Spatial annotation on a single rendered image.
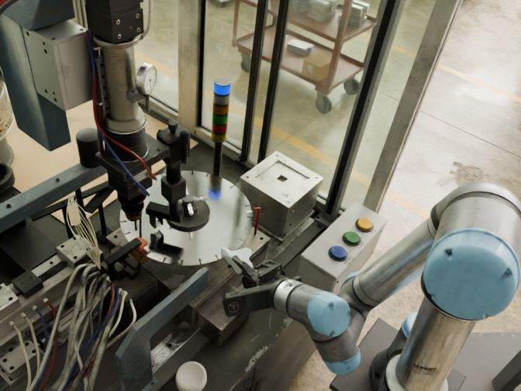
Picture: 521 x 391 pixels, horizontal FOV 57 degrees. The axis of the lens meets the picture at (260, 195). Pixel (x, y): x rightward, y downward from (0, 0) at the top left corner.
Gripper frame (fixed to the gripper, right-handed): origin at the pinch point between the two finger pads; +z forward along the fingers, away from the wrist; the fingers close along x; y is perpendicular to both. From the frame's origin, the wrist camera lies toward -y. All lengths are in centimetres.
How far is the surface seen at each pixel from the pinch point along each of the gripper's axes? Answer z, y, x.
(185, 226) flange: 7.9, -2.9, 13.5
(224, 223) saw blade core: 5.3, 6.2, 10.9
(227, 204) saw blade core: 9.4, 10.8, 13.5
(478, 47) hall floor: 156, 393, 0
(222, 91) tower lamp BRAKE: 16.5, 22.4, 40.6
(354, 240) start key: -10.0, 34.0, -3.4
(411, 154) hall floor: 99, 202, -39
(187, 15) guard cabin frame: 44, 34, 63
